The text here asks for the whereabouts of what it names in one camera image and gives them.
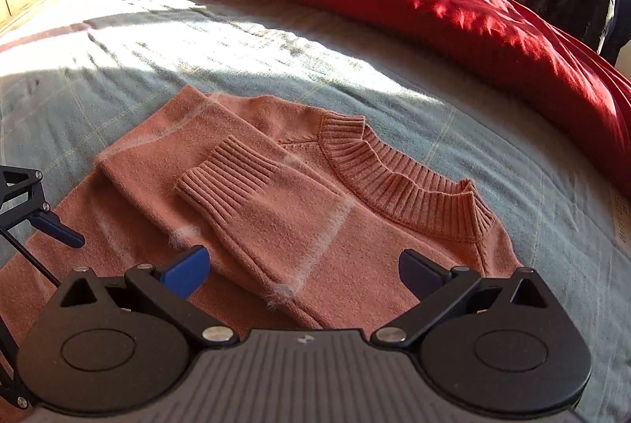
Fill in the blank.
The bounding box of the black cable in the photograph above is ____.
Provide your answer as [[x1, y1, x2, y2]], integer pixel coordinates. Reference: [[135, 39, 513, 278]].
[[0, 225, 63, 289]]

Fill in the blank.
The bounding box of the pink knit sweater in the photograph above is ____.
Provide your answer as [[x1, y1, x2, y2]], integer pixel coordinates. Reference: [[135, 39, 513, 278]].
[[0, 85, 524, 357]]

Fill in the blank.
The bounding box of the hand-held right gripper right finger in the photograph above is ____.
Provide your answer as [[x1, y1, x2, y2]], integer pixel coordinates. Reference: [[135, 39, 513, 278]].
[[371, 248, 552, 351]]

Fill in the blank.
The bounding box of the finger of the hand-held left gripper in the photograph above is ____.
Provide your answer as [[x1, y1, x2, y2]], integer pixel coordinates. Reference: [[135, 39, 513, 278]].
[[0, 319, 34, 410], [0, 166, 86, 249]]

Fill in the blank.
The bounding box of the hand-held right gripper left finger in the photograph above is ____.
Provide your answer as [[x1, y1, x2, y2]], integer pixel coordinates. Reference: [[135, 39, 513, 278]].
[[58, 246, 241, 349]]

